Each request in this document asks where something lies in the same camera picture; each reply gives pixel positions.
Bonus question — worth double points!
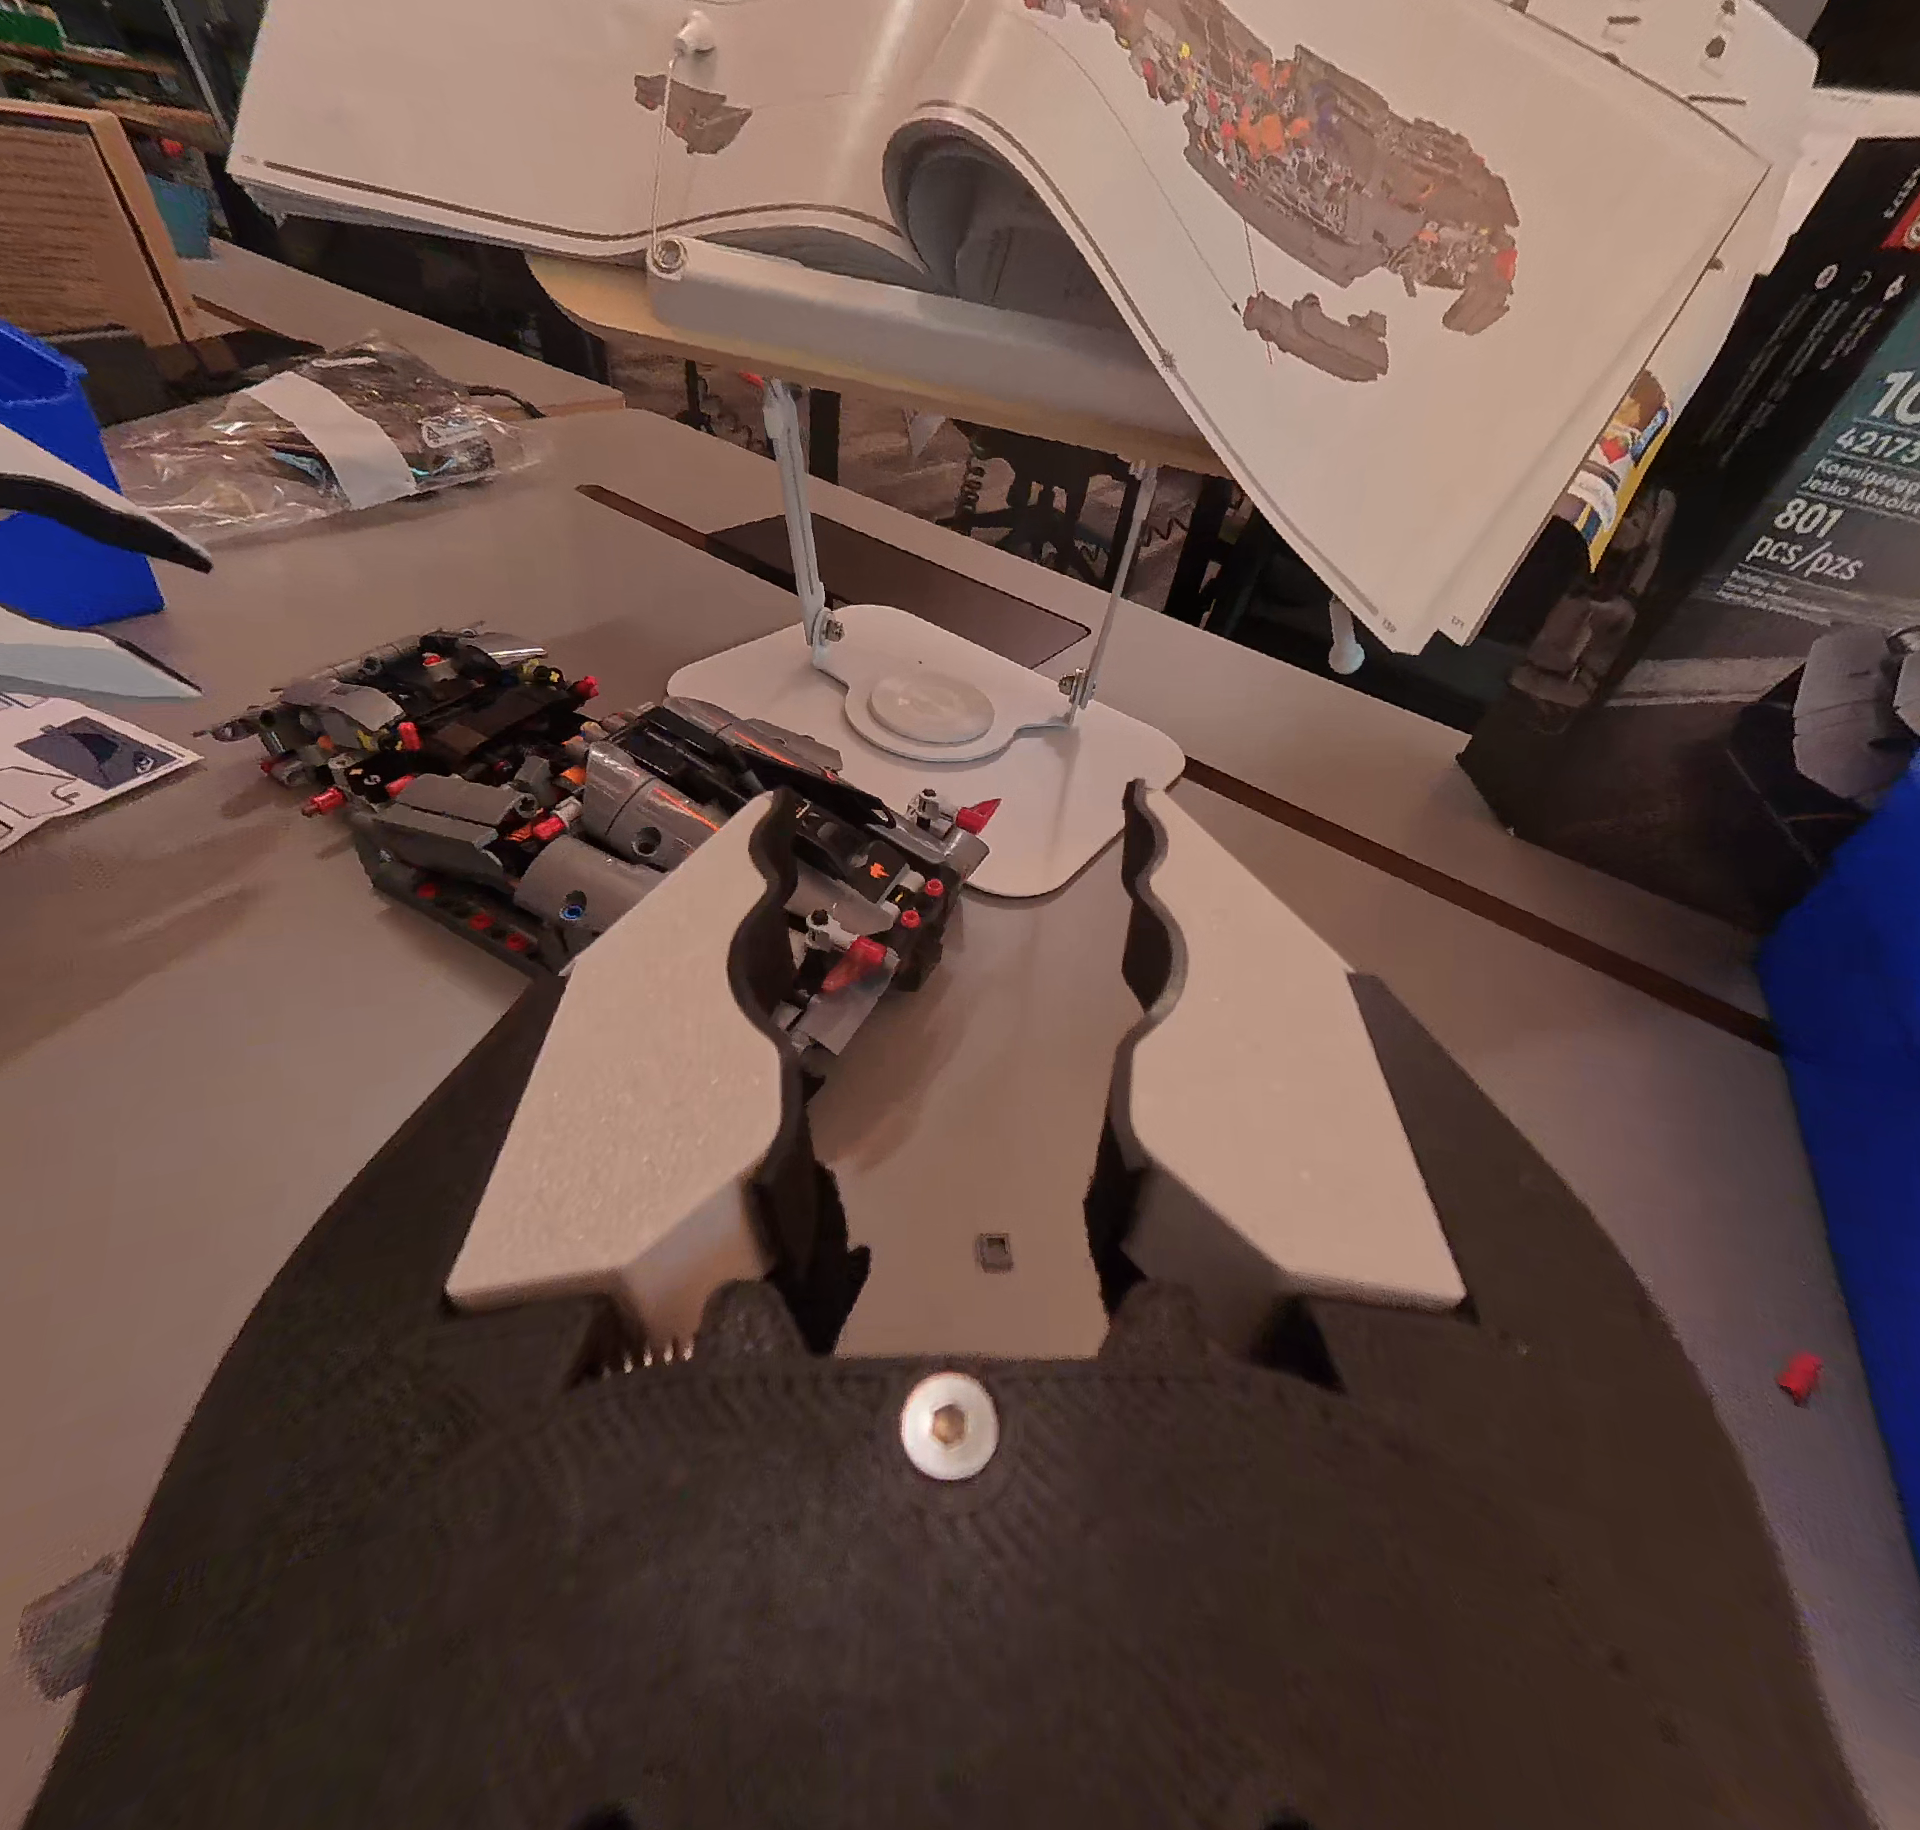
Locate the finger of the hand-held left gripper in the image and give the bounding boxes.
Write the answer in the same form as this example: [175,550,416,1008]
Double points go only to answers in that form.
[0,605,204,706]
[0,422,215,576]

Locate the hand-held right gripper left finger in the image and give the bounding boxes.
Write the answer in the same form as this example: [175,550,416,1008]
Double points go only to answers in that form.
[442,787,797,1350]

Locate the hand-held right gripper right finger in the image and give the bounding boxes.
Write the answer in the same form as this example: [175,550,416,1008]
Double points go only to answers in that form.
[1108,780,1469,1355]

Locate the grey black lego car model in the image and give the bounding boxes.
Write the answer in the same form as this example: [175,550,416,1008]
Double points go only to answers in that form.
[202,628,999,1060]

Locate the lego sticker sheet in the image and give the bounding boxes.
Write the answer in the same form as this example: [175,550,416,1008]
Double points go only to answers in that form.
[0,690,204,857]

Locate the black lego set box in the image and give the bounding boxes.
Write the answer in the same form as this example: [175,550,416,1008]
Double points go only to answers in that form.
[1461,135,1920,932]

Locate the lego instruction booklet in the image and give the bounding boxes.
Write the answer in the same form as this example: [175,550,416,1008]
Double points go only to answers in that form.
[226,0,1823,648]

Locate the light grey lego tube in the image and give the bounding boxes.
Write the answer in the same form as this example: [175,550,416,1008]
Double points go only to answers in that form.
[14,1552,129,1698]

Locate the blue plastic bin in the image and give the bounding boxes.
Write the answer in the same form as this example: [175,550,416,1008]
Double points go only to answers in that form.
[0,321,168,625]
[1754,766,1920,1563]

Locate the clear plastic parts bag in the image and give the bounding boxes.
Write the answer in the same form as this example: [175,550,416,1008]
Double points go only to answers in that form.
[104,334,545,513]

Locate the brown cardboard box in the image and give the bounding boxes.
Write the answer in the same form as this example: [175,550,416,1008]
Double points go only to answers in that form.
[0,97,204,347]

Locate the white book stand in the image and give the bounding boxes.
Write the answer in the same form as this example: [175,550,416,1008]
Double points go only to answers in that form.
[524,13,1370,903]

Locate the cluttered storage shelf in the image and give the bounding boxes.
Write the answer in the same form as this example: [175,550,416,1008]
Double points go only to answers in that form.
[0,0,288,113]

